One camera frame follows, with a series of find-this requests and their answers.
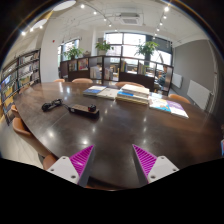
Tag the stack of white books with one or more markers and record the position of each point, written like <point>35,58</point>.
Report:
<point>134,94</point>

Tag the potted plant left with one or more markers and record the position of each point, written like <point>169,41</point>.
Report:
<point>73,52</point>

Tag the orange chair front left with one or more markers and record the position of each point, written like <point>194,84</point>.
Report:
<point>48,161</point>

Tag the potted plant right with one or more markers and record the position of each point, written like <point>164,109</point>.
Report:
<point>146,49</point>

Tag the colourful picture book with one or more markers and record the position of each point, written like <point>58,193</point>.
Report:
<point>159,104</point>

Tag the dark left wall bookshelf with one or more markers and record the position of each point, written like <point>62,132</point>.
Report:
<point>21,72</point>

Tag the black charger plug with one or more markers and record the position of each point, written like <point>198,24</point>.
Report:
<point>92,108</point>

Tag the pale flat book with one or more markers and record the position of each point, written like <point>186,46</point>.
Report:
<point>108,93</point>

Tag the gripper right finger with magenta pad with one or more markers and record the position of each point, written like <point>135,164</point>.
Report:
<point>149,167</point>

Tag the orange chair far right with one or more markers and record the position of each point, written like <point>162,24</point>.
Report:
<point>121,84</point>

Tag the purple cover book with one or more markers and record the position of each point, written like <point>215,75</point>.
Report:
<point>177,109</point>

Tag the orange chair right side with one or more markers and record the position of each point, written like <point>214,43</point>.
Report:
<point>179,98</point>

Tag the blue cover book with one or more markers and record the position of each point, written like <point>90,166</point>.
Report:
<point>94,90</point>

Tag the potted plant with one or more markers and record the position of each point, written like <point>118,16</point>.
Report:
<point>103,47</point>
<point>73,52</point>
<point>146,49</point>

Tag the orange chair far centre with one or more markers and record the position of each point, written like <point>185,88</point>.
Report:
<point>82,80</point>

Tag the dark central display bookshelf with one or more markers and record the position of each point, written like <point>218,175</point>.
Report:
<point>118,69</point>

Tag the orange chair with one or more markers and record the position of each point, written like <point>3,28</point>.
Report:
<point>121,84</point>
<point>82,80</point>
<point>60,80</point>
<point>179,98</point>
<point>15,111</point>
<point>20,128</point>
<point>48,161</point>

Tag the black power strip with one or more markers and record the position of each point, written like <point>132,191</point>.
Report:
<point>83,110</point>

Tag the ceiling air conditioner vent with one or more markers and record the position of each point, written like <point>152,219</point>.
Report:
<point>129,19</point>

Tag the potted plant centre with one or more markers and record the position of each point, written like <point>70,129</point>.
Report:
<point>103,47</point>

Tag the white wall radiator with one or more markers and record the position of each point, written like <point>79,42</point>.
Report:
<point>199,94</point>

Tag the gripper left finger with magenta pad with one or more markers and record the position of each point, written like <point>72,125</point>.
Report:
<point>75,168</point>

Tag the orange chair near left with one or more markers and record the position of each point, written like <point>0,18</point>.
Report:
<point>20,128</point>

